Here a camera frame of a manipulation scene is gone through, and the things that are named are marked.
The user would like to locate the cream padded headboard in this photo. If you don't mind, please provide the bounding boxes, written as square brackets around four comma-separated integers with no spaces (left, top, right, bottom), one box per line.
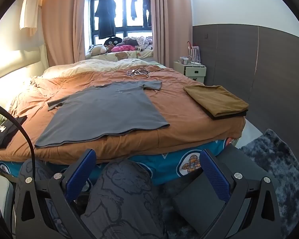
[0,43,49,85]

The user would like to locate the floral bedding pile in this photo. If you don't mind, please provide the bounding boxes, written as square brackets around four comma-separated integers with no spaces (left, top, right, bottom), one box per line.
[122,36,153,51]

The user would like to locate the dark hanging robe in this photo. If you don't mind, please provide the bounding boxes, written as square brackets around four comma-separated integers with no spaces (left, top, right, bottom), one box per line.
[95,0,117,40]

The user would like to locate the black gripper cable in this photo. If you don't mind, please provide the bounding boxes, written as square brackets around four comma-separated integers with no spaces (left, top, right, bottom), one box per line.
[0,101,38,180]

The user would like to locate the cream nightstand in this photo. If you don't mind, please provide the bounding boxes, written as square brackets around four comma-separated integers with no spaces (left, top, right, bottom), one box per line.
[174,61,207,84]

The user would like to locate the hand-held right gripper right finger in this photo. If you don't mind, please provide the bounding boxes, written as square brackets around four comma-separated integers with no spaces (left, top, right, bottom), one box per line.
[199,149,283,239]

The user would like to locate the black printed garment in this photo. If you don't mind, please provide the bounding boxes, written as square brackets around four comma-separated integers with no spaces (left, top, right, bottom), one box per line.
[0,115,28,149]

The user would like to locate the person's right leg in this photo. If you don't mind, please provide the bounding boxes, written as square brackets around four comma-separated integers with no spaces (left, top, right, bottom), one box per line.
[81,159,166,239]

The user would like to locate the pink curtain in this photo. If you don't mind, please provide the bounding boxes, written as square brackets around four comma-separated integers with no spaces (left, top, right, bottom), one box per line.
[41,0,90,66]
[149,0,193,69]

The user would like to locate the grey t-shirt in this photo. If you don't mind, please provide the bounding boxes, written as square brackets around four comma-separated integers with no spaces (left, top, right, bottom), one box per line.
[34,80,170,148]

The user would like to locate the long dark hanging garment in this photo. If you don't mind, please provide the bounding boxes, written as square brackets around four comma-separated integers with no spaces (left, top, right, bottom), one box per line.
[143,0,152,28]

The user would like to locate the blue printed bed sheet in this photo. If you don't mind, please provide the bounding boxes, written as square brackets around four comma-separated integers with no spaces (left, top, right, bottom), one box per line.
[0,137,240,187]

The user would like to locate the small dark hanging garment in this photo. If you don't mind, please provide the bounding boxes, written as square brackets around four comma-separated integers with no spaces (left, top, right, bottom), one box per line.
[130,0,138,20]

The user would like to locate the tangled black cables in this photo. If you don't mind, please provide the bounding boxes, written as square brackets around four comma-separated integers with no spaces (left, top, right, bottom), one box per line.
[127,65,165,80]

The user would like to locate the brown folded clothes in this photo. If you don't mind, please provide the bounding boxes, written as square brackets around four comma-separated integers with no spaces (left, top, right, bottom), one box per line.
[184,85,250,117]

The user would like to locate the black plush toy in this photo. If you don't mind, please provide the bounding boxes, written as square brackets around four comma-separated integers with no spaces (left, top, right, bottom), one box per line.
[104,37,122,46]

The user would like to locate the orange blanket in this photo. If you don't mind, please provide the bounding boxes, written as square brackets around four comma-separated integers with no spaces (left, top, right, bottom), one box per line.
[0,66,247,166]

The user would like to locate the cream duvet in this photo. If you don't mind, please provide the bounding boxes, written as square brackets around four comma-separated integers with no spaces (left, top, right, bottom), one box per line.
[42,58,150,79]

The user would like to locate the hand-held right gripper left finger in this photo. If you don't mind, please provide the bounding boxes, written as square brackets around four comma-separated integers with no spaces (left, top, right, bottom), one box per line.
[14,149,97,239]

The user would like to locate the grey shaggy rug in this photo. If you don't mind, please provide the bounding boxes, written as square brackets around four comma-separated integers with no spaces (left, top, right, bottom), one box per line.
[239,129,299,239]

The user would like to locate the dark framed window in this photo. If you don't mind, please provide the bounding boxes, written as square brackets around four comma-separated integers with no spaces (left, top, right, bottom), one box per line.
[90,0,153,46]

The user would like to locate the pink plush toy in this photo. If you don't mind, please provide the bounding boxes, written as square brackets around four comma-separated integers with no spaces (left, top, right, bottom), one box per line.
[111,44,137,53]

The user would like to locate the white hanging cloth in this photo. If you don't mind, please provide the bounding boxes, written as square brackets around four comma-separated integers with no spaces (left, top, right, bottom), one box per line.
[19,0,44,36]

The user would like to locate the white plush toy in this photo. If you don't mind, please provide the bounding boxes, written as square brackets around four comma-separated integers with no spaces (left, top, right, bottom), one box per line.
[87,44,109,58]

